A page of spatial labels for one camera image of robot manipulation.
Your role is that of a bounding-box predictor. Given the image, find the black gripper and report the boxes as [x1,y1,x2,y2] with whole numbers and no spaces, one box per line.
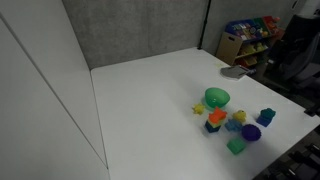
[274,14,314,64]

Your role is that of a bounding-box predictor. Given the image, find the yellow rubber toy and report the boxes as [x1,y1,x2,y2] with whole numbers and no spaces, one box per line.
[232,109,248,124]

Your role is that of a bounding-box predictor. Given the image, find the colourful toy bin shelf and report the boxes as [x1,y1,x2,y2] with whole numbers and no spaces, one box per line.
[224,14,287,69]

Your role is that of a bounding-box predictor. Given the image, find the teal and blue block toy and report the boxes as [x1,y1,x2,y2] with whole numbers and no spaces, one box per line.
[255,107,277,128]

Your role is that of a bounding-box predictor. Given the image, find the green translucent bowl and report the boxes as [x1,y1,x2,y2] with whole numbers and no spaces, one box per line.
[203,87,231,110]

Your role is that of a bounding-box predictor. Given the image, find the rainbow stacked block toy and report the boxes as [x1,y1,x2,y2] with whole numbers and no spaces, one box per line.
[204,106,229,134]

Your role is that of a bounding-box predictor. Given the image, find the yellow star toy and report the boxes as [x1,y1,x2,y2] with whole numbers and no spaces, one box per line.
[192,102,206,116]

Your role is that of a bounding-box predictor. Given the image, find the brown cardboard box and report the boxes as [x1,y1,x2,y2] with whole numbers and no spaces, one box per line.
[215,32,244,66]

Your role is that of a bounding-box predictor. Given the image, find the grey metal mounting plate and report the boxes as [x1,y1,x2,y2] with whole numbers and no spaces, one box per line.
[220,64,250,81]

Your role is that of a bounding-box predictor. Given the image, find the black table edge clamp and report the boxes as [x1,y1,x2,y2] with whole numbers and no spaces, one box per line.
[303,101,320,118]

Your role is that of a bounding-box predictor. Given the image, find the black stand pole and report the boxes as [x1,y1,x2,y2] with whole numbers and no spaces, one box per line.
[197,0,213,51]

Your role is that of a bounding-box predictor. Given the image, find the purple bumpy ball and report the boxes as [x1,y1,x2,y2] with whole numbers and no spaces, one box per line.
[241,123,262,142]

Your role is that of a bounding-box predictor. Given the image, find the green cube block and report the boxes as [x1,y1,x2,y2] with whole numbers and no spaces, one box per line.
[226,136,248,156]

